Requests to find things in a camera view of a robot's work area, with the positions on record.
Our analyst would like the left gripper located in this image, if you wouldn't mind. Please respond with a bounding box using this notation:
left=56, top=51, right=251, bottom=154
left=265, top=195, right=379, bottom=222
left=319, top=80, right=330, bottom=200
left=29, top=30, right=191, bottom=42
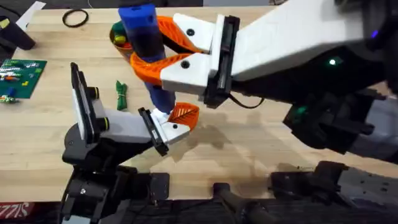
left=62, top=99, right=200, bottom=170

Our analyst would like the blue electric screwdriver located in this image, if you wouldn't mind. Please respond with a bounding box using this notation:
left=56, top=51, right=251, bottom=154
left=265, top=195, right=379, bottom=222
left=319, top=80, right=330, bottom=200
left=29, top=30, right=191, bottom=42
left=118, top=2, right=177, bottom=114

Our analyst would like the green toy vegetable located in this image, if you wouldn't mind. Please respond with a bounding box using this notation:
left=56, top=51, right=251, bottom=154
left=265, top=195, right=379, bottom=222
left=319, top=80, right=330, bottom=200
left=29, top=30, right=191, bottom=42
left=115, top=80, right=129, bottom=111

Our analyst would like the brown tub with toys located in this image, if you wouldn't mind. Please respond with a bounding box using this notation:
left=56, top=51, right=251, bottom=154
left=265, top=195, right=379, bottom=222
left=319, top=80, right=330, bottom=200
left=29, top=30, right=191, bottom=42
left=109, top=20, right=138, bottom=62

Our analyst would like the black upright wrist plate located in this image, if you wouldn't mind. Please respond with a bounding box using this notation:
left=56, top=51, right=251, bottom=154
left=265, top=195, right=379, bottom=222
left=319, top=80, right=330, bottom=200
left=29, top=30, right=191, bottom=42
left=70, top=62, right=96, bottom=145

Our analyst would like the white paper sheet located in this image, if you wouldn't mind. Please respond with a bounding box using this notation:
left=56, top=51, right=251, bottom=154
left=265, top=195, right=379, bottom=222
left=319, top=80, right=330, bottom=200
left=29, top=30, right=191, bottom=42
left=15, top=1, right=47, bottom=32

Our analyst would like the black tool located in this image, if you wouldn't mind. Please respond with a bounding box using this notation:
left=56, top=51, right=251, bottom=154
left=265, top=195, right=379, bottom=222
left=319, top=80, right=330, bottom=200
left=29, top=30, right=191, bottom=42
left=0, top=14, right=37, bottom=52

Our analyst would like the red printed label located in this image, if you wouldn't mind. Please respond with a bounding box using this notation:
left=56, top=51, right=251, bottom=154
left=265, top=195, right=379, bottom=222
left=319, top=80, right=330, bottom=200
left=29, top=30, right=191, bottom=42
left=0, top=202, right=35, bottom=220

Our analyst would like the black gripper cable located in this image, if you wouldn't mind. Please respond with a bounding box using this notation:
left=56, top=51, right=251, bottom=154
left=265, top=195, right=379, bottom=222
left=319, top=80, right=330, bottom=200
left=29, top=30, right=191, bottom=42
left=228, top=93, right=266, bottom=110

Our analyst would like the black rail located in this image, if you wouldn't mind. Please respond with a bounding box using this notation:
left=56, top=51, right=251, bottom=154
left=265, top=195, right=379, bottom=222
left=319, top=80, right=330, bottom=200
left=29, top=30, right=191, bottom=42
left=0, top=198, right=398, bottom=224

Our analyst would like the black ring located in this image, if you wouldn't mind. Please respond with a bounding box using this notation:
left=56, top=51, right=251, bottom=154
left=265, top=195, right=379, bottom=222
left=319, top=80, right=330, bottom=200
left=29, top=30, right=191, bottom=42
left=62, top=8, right=90, bottom=29

